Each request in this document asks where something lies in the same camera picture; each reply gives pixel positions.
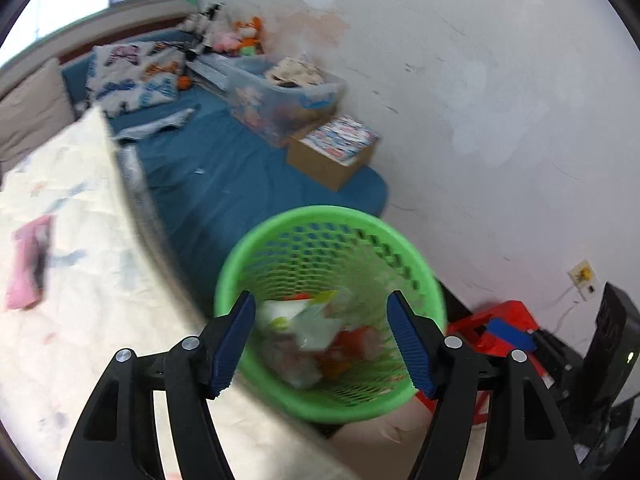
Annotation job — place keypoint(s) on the clear plastic bag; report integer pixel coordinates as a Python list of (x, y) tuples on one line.
[(292, 365)]

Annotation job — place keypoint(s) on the cardboard box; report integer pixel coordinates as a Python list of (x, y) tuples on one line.
[(320, 165)]

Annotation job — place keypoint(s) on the cream printed blanket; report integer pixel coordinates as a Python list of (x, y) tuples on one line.
[(75, 185)]

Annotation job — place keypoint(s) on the pink plastic wrapper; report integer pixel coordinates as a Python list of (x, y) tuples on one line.
[(27, 270)]

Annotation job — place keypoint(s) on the printed packets in box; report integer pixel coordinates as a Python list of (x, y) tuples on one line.
[(345, 135)]

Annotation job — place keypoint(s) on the patterned cloth in bin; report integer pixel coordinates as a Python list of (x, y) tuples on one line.
[(295, 72)]

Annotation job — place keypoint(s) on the pink plush toy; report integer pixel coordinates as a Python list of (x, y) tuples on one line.
[(226, 42)]

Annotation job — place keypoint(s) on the black white plush toy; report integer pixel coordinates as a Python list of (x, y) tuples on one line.
[(202, 25)]

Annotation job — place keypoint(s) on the green mesh plastic basket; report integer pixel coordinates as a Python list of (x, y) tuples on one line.
[(232, 270)]

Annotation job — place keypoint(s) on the beige pillow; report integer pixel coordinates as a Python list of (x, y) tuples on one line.
[(35, 105)]

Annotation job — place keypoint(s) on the white keyboard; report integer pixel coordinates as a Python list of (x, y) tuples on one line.
[(210, 71)]

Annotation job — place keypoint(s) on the wrappers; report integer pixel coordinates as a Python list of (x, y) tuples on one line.
[(310, 325)]

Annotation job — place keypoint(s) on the small orange ball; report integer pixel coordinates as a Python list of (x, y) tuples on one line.
[(184, 83)]

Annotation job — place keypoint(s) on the clear plastic storage bin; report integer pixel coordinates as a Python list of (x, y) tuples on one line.
[(260, 105)]

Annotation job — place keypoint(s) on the orange plush toy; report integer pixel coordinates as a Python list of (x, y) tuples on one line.
[(249, 35)]

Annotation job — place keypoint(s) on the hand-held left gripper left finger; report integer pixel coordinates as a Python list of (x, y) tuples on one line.
[(232, 345)]

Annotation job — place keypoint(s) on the blue bed sheet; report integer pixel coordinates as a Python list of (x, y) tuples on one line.
[(225, 170)]

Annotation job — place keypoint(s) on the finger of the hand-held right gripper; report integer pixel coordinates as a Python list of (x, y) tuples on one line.
[(510, 334)]

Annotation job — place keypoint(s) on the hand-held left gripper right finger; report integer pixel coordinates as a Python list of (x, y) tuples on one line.
[(407, 345)]

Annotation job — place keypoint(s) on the white cloth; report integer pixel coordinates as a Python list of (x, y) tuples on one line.
[(160, 122)]

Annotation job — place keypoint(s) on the red plastic stool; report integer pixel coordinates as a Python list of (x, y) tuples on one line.
[(475, 320)]

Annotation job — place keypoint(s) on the red paper noodle cup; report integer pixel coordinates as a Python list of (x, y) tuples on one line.
[(350, 345)]

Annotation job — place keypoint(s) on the black electronic box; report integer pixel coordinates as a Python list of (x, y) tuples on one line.
[(612, 340)]

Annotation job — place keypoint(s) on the large butterfly print pillow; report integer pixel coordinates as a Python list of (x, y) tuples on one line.
[(130, 75)]

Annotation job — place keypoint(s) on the wall socket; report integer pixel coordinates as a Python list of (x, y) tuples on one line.
[(582, 277)]

